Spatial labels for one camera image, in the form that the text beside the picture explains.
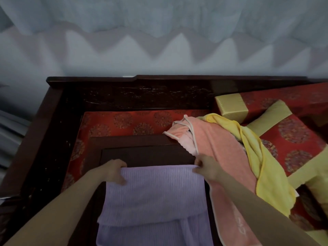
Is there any person's left hand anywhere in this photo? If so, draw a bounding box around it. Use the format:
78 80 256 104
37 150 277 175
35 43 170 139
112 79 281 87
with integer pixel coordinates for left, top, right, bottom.
101 159 128 186

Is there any person's right hand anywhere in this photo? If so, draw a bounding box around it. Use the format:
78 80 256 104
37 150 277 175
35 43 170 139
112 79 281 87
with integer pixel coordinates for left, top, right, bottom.
192 153 226 183

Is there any salmon towel with white trim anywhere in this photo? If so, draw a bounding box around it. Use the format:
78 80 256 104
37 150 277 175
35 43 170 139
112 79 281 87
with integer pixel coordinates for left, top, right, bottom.
183 114 262 246

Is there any lavender ribbed towel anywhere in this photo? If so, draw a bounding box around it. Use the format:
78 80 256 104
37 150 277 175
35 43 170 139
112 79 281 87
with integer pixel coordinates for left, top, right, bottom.
96 164 215 246

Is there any yellow towel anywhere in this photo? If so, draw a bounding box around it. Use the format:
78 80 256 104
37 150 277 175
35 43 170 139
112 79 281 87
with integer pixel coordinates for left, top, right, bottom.
204 113 298 218

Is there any person's right forearm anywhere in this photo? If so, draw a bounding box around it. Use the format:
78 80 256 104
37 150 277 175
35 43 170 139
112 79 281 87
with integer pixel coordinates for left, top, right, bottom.
218 171 321 246

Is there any person's left forearm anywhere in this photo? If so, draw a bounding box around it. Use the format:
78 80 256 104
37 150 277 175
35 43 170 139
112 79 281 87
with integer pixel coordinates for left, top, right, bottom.
4 167 111 246

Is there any dark wooden low table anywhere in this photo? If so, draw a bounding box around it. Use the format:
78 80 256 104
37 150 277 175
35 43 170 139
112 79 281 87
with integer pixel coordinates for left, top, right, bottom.
68 134 223 246

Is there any red patterned seat cushion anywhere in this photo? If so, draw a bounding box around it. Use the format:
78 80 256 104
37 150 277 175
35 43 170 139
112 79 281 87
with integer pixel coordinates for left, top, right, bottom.
61 109 212 192
289 202 328 246

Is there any red square pillow yellow border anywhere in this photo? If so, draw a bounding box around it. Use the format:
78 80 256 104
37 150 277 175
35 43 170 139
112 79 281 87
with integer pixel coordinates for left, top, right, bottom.
246 99 328 190
305 174 328 218

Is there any red bolster with yellow ends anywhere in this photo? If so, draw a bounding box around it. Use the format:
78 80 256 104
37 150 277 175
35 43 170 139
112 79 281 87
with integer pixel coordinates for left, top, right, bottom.
215 82 328 123

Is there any grey drape curtain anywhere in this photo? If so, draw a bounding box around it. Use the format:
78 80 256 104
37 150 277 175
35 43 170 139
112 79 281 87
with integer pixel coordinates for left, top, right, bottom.
0 110 31 169

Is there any white sheer curtain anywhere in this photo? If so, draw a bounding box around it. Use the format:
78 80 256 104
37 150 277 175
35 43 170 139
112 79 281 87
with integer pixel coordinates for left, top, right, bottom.
0 0 328 64

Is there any dark carved wooden sofa frame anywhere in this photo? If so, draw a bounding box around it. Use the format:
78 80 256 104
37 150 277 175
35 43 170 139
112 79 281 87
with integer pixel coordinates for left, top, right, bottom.
0 75 328 246

